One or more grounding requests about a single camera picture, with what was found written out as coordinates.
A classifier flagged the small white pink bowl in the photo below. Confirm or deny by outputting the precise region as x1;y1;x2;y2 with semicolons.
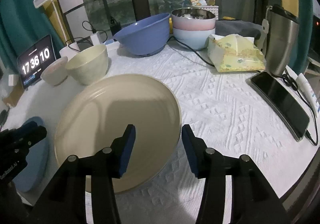
41;56;68;86

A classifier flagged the white tube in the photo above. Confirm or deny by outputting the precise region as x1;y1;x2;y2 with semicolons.
296;73;320;117

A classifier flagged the white charger adapter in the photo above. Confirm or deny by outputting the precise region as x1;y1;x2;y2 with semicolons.
90;30;101;46

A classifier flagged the large blue bowl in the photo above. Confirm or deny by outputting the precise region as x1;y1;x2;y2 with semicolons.
113;13;170;56

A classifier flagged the black round mouse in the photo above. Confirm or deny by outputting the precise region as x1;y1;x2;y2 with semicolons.
0;110;8;129

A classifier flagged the cardboard box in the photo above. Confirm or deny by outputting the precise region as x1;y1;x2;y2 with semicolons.
2;83;24;108

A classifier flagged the beige plate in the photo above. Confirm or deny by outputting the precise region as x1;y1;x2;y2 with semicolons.
54;74;181;194

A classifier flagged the cream bowl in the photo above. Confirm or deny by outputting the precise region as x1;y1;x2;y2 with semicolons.
66;44;109;85

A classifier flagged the black smartphone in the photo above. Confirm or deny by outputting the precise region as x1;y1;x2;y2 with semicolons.
249;72;310;142

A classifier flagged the white textured tablecloth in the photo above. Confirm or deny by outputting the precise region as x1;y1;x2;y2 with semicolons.
0;41;320;224

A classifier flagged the pink steel-lined bowl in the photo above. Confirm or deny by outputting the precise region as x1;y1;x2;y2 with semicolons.
171;8;216;31

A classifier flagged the snack items pile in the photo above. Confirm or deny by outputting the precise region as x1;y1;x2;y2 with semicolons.
182;0;215;7

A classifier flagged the grey folded cloth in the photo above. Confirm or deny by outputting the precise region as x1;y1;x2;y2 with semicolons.
215;20;263;39

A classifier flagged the small white box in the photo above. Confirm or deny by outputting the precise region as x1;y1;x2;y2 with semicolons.
8;74;20;87

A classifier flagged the pale blue bowl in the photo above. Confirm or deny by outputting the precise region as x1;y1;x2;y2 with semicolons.
173;28;216;51

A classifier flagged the white round container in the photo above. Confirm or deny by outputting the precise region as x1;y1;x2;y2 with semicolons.
59;42;80;60

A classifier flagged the steel tumbler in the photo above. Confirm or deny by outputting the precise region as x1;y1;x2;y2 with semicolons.
263;4;299;76

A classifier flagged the tablet showing clock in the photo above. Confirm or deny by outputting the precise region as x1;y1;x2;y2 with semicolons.
17;35;56;89

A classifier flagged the black charging cable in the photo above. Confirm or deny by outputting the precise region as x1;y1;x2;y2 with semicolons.
166;36;216;67

